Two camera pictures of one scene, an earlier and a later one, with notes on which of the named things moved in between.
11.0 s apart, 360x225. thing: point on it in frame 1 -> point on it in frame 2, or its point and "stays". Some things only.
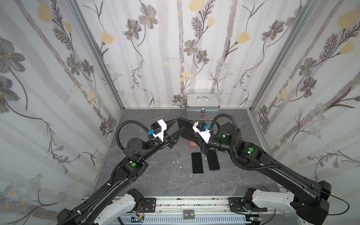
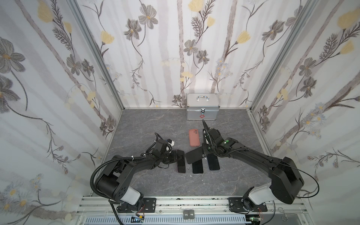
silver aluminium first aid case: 202,106 stays
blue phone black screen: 213,160 stays
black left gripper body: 168,139 -> 171,156
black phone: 188,130 -> 180,161
